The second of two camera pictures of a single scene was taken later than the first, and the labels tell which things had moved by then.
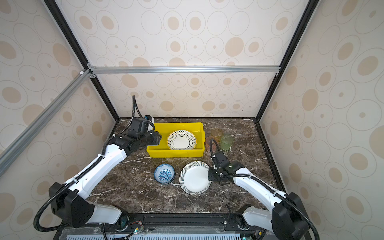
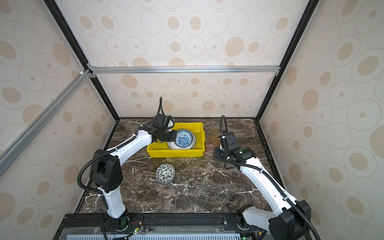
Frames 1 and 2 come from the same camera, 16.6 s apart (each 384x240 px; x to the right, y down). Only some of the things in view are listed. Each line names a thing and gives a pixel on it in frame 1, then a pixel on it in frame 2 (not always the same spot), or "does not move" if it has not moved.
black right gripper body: (214, 175) -> (220, 155)
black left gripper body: (150, 139) -> (167, 136)
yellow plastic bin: (178, 140) does not move
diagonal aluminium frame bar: (14, 148) does not move
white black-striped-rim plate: (193, 178) -> (172, 145)
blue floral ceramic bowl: (164, 173) -> (184, 138)
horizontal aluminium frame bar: (182, 70) does not move
